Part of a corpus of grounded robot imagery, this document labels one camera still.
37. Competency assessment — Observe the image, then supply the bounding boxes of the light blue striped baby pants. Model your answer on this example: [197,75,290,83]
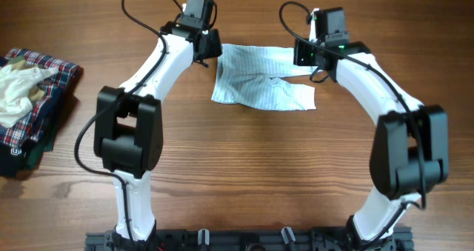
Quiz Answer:
[211,44,316,111]

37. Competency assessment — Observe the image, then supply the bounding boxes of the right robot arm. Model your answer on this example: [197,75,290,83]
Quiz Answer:
[293,7,449,250]

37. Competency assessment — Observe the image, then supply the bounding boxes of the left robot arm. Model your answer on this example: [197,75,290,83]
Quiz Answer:
[93,0,222,250]

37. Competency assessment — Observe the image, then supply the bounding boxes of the dark green folded garment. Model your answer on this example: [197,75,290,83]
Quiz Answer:
[23,106,64,170]

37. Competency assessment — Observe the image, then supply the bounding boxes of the olive green garment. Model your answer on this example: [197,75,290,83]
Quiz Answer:
[7,56,45,103]

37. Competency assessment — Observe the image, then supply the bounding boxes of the white baby garment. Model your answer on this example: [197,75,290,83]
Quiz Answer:
[1,64,59,128]

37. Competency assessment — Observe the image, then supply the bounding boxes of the red blue plaid shirt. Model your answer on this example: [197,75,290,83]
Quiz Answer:
[1,48,82,148]

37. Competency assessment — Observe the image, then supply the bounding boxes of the navy blue folded garment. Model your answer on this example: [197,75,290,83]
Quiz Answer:
[1,85,66,178]

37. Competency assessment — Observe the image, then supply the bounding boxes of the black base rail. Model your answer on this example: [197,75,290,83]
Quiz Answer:
[84,227,415,251]

